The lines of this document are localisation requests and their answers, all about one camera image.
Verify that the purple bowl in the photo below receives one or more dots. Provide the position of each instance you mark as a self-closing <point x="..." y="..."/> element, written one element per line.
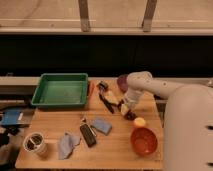
<point x="122" y="83"/>

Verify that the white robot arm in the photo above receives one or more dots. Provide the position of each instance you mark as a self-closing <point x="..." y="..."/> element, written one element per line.
<point x="188" y="120"/>

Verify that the orange bowl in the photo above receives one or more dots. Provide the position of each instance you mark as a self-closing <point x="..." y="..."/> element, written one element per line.
<point x="143" y="141"/>

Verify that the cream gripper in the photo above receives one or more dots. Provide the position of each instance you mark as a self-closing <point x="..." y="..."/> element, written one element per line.
<point x="125" y="110"/>

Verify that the blue crumpled cloth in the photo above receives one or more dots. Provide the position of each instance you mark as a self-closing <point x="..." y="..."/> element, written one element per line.
<point x="66" y="145"/>

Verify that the green plastic tray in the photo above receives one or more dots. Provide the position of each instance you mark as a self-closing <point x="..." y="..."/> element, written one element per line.
<point x="61" y="90"/>

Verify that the black remote control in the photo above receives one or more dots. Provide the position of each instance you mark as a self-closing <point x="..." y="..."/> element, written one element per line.
<point x="88" y="135"/>

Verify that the blue box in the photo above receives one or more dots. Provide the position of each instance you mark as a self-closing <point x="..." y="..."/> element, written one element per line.
<point x="11" y="117"/>

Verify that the dark grapes bunch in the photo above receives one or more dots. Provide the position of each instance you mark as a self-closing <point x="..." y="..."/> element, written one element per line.
<point x="130" y="116"/>

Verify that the orange carrot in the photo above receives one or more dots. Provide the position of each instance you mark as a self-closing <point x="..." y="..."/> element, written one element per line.
<point x="90" y="89"/>

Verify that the black handled brush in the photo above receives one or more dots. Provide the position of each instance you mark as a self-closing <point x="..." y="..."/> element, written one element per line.
<point x="103" y="87"/>

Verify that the blue sponge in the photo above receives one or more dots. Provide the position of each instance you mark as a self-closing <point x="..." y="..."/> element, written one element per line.
<point x="101" y="125"/>

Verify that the small orange fruit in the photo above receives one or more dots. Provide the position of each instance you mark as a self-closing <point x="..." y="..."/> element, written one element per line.
<point x="139" y="122"/>

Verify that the yellow banana piece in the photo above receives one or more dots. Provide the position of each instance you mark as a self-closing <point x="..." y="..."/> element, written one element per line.
<point x="111" y="98"/>

